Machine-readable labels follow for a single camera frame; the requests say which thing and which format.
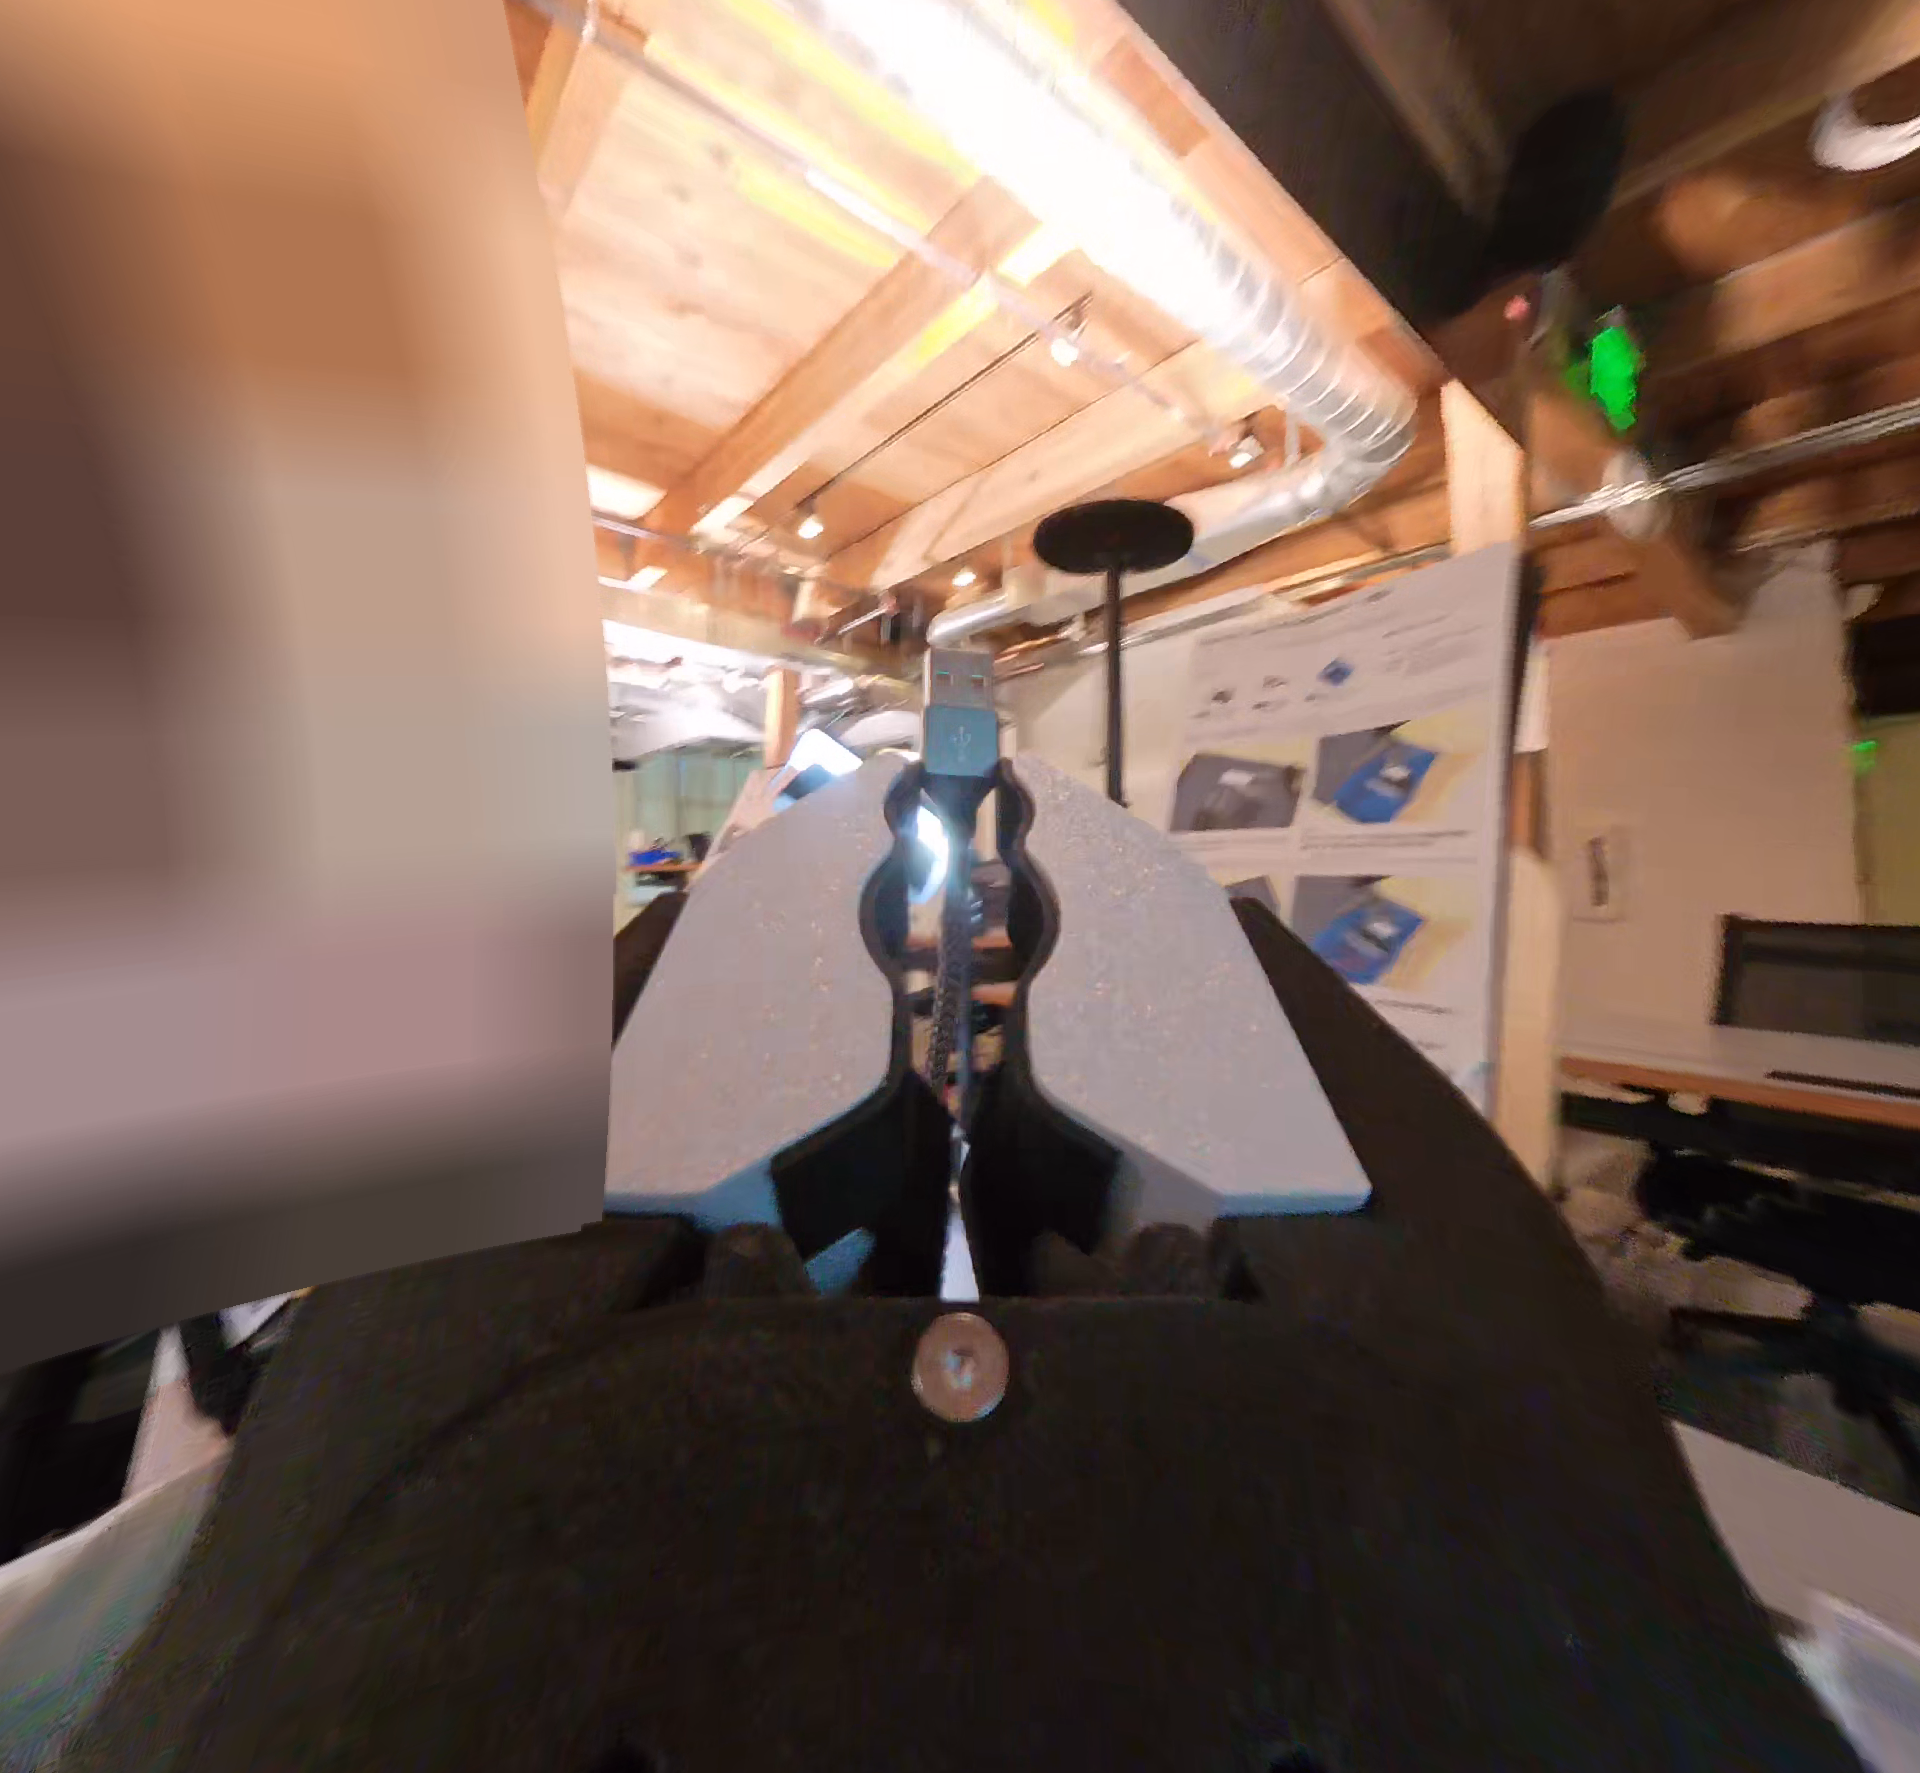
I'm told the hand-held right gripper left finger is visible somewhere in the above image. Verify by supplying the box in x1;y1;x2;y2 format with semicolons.
604;749;963;1297

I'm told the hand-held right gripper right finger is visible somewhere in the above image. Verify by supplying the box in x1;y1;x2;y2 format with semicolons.
960;753;1376;1297

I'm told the grey braided usb cable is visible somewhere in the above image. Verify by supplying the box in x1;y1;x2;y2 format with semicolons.
918;646;1005;1108

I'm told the printed poster board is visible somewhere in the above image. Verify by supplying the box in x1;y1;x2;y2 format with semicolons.
1163;544;1539;1115

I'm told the wooden office desk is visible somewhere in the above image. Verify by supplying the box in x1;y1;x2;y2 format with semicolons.
1560;1015;1920;1129

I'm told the black monitor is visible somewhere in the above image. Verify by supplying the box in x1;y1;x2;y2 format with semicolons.
1714;916;1920;1039

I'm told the green exit sign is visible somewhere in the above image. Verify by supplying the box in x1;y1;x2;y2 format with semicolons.
1583;318;1644;431

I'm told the wooden post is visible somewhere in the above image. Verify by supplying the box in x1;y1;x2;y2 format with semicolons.
1440;377;1563;1174

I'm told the silver air duct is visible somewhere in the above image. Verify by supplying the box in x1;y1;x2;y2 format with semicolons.
577;0;1419;560

